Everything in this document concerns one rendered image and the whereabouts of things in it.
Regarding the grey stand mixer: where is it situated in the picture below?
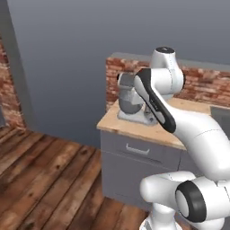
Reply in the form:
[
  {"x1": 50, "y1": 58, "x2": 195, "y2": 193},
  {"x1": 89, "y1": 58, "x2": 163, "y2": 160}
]
[{"x1": 116, "y1": 71, "x2": 158, "y2": 126}]

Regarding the grey drawer front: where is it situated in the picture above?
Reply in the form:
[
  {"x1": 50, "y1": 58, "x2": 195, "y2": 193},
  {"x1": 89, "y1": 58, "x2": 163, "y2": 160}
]
[{"x1": 100, "y1": 130, "x2": 183, "y2": 172}]

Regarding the grey cupboard door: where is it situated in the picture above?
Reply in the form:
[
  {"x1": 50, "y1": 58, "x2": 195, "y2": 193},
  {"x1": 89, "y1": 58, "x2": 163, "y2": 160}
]
[{"x1": 101, "y1": 150, "x2": 181, "y2": 212}]

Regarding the silver drawer handle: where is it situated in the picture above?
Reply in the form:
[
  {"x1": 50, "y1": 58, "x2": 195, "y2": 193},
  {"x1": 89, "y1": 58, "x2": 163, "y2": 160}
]
[{"x1": 125, "y1": 143, "x2": 151, "y2": 155}]

